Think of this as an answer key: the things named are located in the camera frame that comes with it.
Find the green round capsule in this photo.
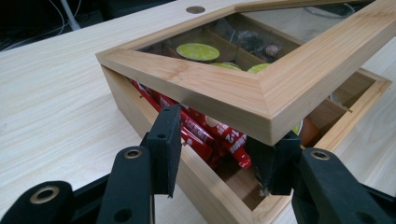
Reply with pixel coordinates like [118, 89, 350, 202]
[247, 63, 273, 75]
[176, 42, 221, 63]
[210, 62, 243, 72]

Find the wooden box with glass lid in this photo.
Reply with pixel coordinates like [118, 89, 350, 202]
[94, 0, 396, 224]

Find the white cable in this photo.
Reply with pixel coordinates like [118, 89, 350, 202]
[0, 0, 82, 52]

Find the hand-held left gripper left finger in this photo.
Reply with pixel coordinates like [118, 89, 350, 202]
[139, 104, 183, 199]

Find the white desk frame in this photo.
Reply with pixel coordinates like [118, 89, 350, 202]
[59, 0, 82, 33]

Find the pile of dark sachets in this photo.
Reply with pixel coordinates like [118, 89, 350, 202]
[214, 18, 282, 59]

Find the pile of red stick packets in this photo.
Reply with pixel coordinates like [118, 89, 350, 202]
[128, 77, 253, 171]

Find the brown round capsule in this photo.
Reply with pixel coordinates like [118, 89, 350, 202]
[300, 117, 321, 147]

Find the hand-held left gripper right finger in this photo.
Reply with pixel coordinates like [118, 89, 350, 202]
[245, 130, 303, 197]

